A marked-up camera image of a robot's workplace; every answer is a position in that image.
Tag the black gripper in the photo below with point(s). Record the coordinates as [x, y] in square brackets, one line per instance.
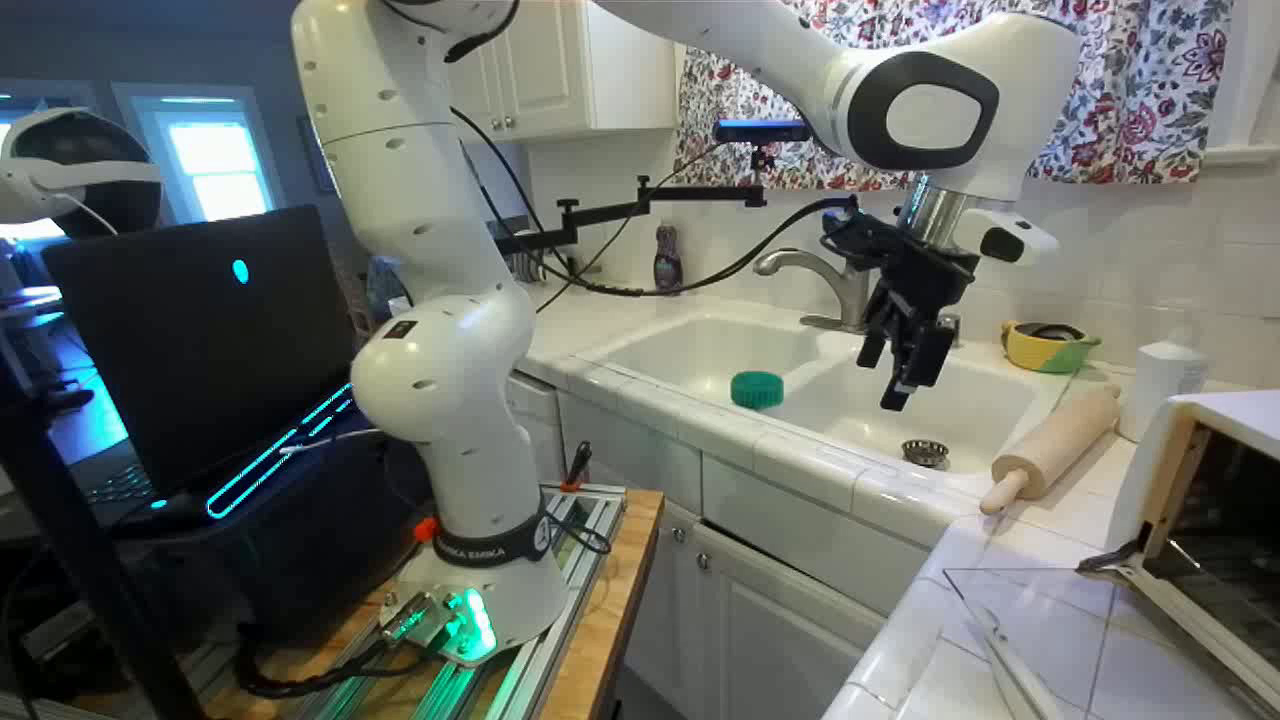
[925, 287]

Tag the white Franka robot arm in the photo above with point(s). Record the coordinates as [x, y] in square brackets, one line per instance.
[426, 372]

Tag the white toaster oven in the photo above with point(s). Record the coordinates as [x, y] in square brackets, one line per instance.
[1232, 532]

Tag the chrome faucet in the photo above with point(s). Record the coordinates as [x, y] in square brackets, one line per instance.
[833, 282]

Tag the metal sink drain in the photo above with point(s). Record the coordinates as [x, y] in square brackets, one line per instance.
[925, 452]

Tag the green bowl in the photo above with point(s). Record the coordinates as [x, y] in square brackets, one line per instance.
[1041, 349]

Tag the wooden rolling pin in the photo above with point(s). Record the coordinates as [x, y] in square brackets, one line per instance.
[1060, 445]

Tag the white ceramic sink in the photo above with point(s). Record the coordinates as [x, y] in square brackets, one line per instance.
[692, 354]

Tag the dark soap dispenser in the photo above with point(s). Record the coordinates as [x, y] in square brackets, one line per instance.
[670, 261]

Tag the white base cabinets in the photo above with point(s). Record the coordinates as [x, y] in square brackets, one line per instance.
[787, 586]

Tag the white plastic bottle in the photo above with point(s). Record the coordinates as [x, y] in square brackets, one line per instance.
[1162, 384]

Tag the floral curtain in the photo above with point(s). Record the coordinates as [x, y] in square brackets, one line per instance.
[1147, 94]

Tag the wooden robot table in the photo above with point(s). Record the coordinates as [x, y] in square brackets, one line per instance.
[613, 603]

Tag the black laptop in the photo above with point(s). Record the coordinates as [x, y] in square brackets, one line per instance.
[203, 344]

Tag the bright window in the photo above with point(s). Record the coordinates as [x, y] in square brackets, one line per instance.
[206, 154]

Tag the black tripod pole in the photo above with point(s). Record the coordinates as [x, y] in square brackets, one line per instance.
[80, 561]

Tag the white VR headset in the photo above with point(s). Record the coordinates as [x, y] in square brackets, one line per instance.
[73, 164]

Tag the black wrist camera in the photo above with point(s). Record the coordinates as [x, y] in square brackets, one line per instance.
[845, 239]

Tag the black camera with blue light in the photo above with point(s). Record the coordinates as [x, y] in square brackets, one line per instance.
[761, 129]

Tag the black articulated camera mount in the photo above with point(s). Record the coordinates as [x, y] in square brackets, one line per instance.
[625, 211]

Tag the white wall cabinet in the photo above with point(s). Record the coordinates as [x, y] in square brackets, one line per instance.
[560, 67]

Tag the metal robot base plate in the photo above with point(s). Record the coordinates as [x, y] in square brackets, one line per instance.
[533, 655]

